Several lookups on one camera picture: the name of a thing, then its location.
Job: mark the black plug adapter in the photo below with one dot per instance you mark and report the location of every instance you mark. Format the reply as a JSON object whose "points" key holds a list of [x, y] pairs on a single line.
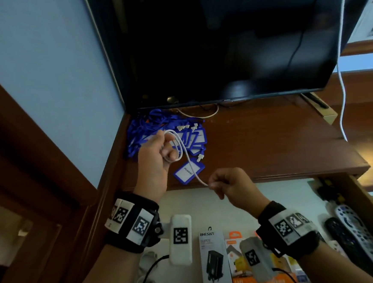
{"points": [[325, 193]]}

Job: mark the black right wristband with markers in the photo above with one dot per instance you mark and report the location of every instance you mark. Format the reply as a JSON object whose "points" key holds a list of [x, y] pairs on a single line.
{"points": [[290, 231]]}

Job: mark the brown wooden side cabinet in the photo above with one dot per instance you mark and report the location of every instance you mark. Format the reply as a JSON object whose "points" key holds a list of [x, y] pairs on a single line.
{"points": [[369, 131]]}

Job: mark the person's right forearm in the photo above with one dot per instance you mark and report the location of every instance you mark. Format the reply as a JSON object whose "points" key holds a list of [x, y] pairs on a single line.
{"points": [[331, 267]]}

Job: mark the white cream tube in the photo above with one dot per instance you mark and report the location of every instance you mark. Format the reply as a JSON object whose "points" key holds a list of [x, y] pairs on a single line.
{"points": [[298, 272]]}

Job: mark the small white remote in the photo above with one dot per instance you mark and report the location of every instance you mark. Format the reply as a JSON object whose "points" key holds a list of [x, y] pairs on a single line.
{"points": [[336, 247]]}

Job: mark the black television stand leg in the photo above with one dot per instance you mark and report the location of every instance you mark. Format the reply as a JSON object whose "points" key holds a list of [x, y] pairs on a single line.
{"points": [[315, 100]]}

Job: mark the person's left hand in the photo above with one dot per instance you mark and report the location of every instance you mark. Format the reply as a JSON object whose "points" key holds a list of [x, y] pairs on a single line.
{"points": [[151, 171]]}

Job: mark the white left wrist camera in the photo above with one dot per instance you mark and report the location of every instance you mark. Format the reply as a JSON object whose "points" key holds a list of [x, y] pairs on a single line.
{"points": [[179, 240]]}

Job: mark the pile of blue ID lanyards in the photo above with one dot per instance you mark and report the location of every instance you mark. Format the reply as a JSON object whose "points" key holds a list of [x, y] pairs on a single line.
{"points": [[146, 123]]}

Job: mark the black television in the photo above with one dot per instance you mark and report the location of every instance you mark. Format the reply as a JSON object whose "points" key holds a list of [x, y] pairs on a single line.
{"points": [[214, 41]]}

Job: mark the white charger box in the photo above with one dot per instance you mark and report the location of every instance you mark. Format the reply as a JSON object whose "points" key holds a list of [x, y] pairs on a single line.
{"points": [[215, 260]]}

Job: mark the blue badge holder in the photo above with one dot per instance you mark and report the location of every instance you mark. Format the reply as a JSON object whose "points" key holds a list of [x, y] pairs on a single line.
{"points": [[187, 172]]}

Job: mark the large white remote control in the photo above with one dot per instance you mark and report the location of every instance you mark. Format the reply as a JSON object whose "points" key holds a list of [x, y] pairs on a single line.
{"points": [[365, 238]]}

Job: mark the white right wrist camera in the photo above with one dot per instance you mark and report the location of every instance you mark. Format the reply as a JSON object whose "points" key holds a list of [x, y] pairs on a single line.
{"points": [[257, 260]]}

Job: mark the black left wristband with markers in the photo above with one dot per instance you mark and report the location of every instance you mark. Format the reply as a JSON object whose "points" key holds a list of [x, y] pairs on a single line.
{"points": [[131, 221]]}

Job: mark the wooden drawer with white bottom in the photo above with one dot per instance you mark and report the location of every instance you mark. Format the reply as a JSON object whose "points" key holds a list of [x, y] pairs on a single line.
{"points": [[291, 199]]}

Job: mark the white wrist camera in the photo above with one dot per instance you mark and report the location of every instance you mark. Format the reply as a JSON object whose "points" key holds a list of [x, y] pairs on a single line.
{"points": [[179, 240], [257, 260]]}

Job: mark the small yellow flashlight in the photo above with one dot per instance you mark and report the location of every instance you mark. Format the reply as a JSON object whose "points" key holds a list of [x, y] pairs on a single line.
{"points": [[337, 195]]}

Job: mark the printed newspaper sheet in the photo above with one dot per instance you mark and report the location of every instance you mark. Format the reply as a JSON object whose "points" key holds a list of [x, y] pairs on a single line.
{"points": [[370, 19]]}

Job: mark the person's left forearm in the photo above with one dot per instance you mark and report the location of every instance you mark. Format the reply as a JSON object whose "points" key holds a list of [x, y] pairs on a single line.
{"points": [[104, 278]]}

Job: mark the wide black remote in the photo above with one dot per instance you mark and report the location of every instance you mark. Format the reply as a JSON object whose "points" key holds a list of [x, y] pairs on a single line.
{"points": [[346, 243]]}

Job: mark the orange charger box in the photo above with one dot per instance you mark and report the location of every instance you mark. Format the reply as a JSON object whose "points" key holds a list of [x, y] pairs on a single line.
{"points": [[238, 264], [283, 282]]}

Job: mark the person's right hand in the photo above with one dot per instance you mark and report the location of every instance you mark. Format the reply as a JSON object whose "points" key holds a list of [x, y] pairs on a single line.
{"points": [[238, 187]]}

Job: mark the black wristband with markers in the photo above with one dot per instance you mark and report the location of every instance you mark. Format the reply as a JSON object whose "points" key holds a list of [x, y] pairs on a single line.
{"points": [[131, 221], [290, 231]]}

